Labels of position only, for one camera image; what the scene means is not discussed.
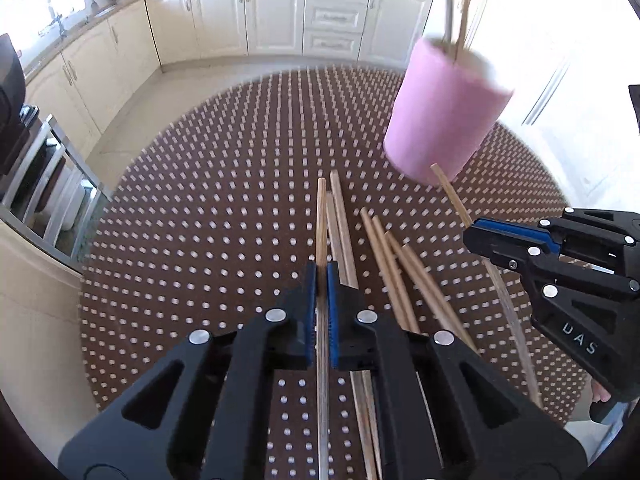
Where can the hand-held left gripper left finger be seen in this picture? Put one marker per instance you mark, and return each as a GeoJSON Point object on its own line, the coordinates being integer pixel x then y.
{"type": "Point", "coordinates": [312, 310]}

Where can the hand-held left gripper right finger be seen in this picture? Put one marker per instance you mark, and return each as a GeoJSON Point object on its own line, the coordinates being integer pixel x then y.
{"type": "Point", "coordinates": [332, 320]}

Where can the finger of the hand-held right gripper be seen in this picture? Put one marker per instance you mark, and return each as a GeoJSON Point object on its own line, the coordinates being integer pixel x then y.
{"type": "Point", "coordinates": [495, 245]}
{"type": "Point", "coordinates": [520, 235]}

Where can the single wooden chopstick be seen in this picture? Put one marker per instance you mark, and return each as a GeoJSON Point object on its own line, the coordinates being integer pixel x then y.
{"type": "Point", "coordinates": [452, 195]}

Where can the pile of wooden chopsticks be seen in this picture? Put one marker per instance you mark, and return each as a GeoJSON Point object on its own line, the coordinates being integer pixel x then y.
{"type": "Point", "coordinates": [344, 230]}

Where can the pink cup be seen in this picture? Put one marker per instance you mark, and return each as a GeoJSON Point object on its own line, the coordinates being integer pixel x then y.
{"type": "Point", "coordinates": [440, 110]}

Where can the person's right hand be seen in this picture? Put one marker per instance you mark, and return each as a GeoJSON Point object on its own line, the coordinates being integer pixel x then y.
{"type": "Point", "coordinates": [600, 394]}

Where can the brown polka-dot tablecloth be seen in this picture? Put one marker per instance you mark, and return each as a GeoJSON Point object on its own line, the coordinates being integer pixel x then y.
{"type": "Point", "coordinates": [225, 210]}

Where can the white door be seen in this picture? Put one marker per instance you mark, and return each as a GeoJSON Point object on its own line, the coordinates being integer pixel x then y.
{"type": "Point", "coordinates": [565, 35]}

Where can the cream lower kitchen cabinets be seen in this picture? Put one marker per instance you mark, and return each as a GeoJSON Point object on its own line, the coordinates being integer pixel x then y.
{"type": "Point", "coordinates": [270, 15]}

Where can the metal storage rack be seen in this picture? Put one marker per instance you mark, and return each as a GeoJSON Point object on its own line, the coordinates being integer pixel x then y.
{"type": "Point", "coordinates": [60, 146]}

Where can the black countertop appliance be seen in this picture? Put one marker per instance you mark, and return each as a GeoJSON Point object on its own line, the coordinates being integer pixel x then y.
{"type": "Point", "coordinates": [10, 90]}

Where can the chrome sink faucet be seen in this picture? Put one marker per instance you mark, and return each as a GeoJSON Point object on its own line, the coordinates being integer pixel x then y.
{"type": "Point", "coordinates": [61, 22]}

